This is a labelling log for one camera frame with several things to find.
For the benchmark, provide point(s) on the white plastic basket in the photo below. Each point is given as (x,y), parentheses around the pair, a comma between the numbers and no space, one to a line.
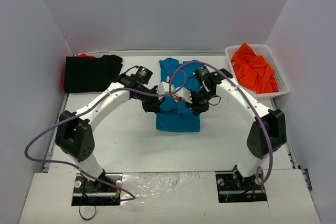
(265,51)

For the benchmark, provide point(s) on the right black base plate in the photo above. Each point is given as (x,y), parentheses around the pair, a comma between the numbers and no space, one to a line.
(229,192)

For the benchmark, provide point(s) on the folded black t shirt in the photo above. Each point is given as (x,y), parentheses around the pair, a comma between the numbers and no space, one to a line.
(84,75)

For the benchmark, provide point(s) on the orange t shirt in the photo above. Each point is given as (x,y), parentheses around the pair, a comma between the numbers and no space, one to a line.
(252,71)

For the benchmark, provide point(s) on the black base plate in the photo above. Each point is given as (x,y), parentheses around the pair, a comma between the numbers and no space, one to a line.
(229,192)
(88,193)

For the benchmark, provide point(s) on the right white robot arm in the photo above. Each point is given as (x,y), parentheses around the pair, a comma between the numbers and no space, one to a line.
(268,128)

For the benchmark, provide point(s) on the blue t shirt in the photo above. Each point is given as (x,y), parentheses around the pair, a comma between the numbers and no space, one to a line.
(175,116)

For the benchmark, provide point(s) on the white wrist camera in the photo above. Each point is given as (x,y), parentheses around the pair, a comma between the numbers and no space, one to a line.
(163,88)
(184,94)

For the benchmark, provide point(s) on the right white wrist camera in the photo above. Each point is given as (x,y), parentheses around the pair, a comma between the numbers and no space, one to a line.
(184,94)

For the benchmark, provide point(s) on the folded pink t shirt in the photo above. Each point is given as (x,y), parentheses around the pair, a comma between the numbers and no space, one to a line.
(83,56)

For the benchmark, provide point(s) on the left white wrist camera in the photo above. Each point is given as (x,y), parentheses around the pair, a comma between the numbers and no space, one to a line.
(163,88)

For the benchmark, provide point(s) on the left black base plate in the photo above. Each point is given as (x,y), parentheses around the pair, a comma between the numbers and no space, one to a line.
(88,193)

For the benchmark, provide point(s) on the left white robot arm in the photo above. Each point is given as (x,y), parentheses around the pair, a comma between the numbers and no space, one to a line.
(75,137)

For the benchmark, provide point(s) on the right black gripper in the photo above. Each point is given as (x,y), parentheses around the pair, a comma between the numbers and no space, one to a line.
(197,104)

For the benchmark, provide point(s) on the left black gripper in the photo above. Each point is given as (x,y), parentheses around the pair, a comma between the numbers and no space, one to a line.
(151,104)

